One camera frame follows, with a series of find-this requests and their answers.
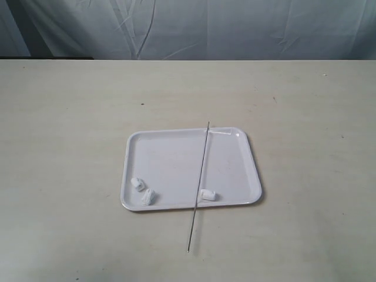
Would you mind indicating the white plastic tray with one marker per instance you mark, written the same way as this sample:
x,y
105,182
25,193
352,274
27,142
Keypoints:
x,y
168,161

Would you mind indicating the thin metal skewer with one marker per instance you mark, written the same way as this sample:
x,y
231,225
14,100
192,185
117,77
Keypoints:
x,y
198,189

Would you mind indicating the white marshmallow piece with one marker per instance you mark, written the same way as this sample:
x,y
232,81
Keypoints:
x,y
137,184
148,197

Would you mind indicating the white marshmallow piece end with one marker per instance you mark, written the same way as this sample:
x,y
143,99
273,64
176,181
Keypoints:
x,y
207,195

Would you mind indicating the white fabric backdrop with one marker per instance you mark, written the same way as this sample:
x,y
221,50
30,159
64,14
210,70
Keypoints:
x,y
189,30

